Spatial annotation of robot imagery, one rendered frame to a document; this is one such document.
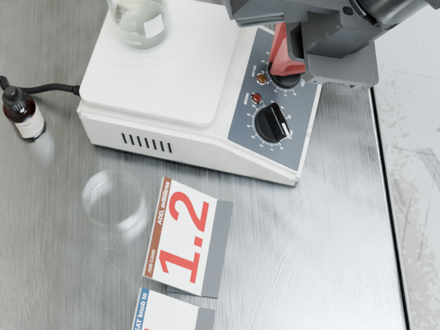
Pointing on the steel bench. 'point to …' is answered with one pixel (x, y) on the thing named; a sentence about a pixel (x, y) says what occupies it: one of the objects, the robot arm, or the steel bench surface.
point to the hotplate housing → (183, 148)
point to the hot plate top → (167, 68)
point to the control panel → (295, 114)
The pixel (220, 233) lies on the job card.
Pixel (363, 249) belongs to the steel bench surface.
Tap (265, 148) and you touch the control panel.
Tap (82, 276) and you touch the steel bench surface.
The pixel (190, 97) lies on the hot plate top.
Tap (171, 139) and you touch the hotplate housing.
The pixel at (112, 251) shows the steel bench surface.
